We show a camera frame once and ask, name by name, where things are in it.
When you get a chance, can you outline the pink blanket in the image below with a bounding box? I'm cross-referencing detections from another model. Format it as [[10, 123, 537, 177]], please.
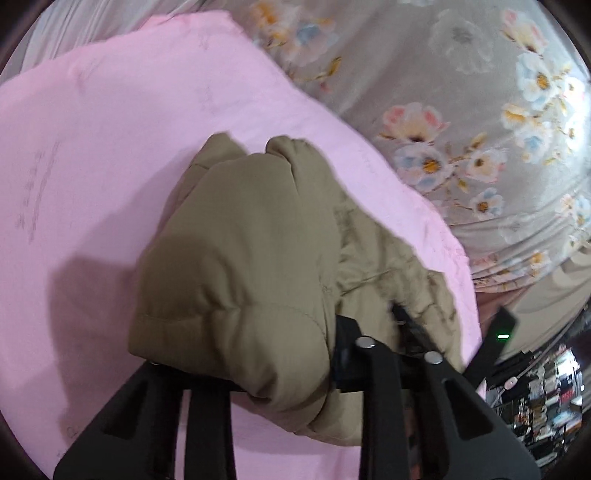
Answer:
[[0, 11, 486, 480]]

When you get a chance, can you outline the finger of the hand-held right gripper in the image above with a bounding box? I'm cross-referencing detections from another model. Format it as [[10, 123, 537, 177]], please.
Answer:
[[392, 304, 441, 357]]

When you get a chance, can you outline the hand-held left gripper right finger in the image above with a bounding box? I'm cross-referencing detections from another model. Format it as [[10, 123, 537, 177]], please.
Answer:
[[333, 316, 542, 480]]

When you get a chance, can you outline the cluttered dark shelf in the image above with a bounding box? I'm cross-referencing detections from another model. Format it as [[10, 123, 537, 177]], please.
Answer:
[[487, 342, 588, 468]]

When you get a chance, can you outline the grey floral bed sheet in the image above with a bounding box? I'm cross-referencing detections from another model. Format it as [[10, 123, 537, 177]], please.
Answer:
[[231, 0, 591, 292]]

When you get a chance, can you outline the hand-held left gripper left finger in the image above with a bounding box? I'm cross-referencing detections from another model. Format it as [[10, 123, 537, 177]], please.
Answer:
[[53, 360, 238, 480]]

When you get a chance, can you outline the plain beige cloth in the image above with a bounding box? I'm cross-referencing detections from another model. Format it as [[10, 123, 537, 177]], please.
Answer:
[[480, 256, 591, 363]]

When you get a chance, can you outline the olive quilted jacket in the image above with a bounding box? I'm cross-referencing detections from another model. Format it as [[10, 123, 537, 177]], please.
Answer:
[[128, 133, 468, 448]]

